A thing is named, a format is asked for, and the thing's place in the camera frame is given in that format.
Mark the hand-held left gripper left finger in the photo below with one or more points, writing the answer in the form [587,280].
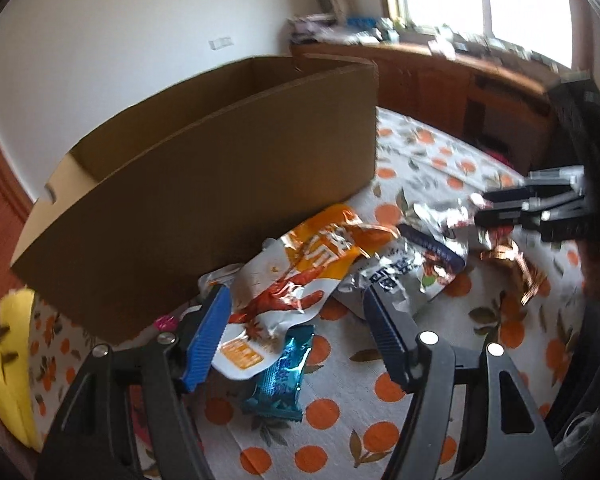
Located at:
[210,340]

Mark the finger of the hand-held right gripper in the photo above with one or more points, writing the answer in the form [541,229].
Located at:
[530,222]
[540,191]

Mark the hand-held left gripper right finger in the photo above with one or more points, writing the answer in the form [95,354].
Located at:
[387,340]

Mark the small pink wrapper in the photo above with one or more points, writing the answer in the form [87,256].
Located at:
[165,321]

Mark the small white packet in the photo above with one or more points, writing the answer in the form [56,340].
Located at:
[220,275]

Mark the white and blue snack packet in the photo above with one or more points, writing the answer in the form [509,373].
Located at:
[395,270]

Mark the teal snack bar packet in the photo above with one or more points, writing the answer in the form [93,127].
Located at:
[280,375]

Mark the orange and silver snack packet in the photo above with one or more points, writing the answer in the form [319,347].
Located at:
[305,260]

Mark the brown cardboard box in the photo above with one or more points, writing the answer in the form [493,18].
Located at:
[205,185]

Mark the orange fruit print bed sheet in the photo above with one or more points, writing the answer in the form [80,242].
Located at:
[340,360]

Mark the wooden cabinet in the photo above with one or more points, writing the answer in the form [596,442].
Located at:
[430,90]

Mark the window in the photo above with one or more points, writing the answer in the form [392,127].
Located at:
[480,0]

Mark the clutter of small household items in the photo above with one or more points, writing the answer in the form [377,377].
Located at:
[360,30]

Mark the red-brown wooden panel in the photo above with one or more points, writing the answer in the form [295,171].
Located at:
[0,200]

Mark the white wall outlet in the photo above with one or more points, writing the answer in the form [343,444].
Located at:
[220,43]

